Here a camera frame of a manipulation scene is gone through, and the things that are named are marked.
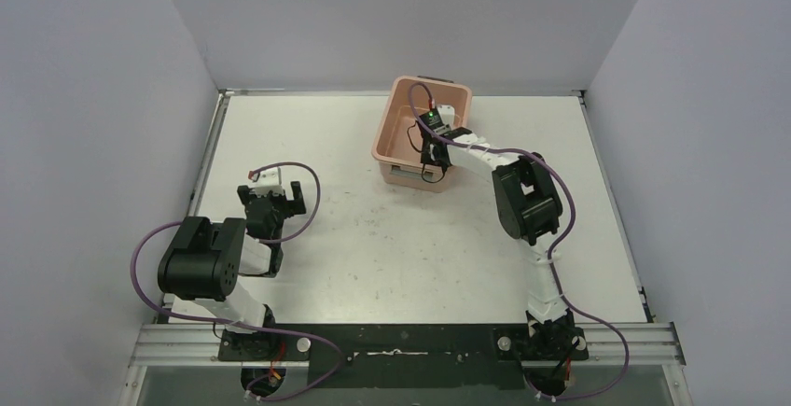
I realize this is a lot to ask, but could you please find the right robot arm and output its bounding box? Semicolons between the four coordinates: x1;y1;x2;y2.
416;108;588;361

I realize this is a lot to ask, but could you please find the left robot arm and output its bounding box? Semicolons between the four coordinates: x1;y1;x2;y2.
158;181;307;360

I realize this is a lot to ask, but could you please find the pink plastic bin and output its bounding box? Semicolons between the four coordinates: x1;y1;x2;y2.
371;76;473;193

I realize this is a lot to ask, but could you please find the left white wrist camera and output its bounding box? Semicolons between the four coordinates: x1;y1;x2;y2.
249;167;284;197

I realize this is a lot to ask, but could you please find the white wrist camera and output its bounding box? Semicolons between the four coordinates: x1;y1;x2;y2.
249;167;284;197
436;104;457;129

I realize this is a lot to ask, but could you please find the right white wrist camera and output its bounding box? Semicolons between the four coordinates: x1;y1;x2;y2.
436;104;457;129

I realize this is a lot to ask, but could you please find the aluminium frame rail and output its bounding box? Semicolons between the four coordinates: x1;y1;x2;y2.
131;323;687;367

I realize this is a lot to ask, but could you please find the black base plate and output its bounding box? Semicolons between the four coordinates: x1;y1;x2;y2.
217;323;589;390

